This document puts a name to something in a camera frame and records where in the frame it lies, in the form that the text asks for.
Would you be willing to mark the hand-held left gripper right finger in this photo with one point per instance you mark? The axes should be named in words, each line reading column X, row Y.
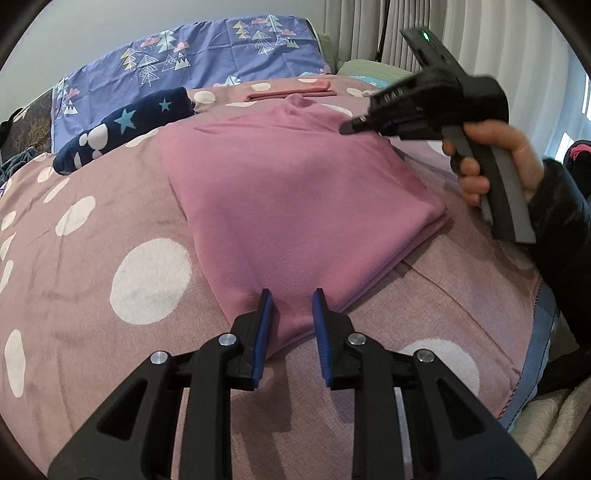
column 321, row 337

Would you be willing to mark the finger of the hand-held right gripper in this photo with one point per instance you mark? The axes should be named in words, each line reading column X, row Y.
column 360, row 123

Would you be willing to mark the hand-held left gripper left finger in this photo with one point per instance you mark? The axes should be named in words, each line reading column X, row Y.
column 264, row 332

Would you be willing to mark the pink garment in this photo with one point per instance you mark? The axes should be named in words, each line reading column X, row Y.
column 286, row 184

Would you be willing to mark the person's right forearm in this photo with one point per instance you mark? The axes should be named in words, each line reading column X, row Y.
column 563, row 258

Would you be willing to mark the person's right hand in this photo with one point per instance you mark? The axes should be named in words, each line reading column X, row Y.
column 512, row 147

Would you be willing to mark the green pillow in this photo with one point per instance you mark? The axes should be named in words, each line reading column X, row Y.
column 364, row 67

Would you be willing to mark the grey curtain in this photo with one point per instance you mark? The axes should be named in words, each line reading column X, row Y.
column 485, row 32

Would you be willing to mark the coral folded cloth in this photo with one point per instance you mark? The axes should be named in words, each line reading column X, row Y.
column 286, row 92

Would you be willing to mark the black stand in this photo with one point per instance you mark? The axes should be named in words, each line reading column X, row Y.
column 383, row 27

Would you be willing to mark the pink and black object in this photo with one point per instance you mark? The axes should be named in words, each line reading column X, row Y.
column 579, row 151

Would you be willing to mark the purple tree-print pillow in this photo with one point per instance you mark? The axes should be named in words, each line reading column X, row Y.
column 221, row 50

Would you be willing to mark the pink white-dotted blanket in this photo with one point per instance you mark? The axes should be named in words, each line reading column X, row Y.
column 69, row 277

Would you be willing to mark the navy star-print garment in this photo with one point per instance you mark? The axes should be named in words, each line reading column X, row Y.
column 152, row 115

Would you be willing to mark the blue bed sheet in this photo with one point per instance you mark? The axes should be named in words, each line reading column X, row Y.
column 538, row 341

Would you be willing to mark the white fleece blanket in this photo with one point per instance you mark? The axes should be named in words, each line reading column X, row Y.
column 545, row 429

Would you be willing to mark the dark blue clothing pile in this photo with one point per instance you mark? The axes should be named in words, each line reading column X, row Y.
column 21, row 164

